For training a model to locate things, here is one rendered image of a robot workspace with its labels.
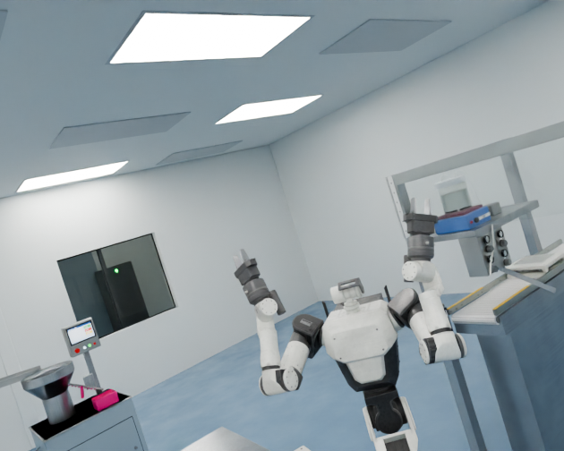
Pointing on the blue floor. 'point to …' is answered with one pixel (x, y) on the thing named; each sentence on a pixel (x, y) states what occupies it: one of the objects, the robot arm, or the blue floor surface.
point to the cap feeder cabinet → (93, 429)
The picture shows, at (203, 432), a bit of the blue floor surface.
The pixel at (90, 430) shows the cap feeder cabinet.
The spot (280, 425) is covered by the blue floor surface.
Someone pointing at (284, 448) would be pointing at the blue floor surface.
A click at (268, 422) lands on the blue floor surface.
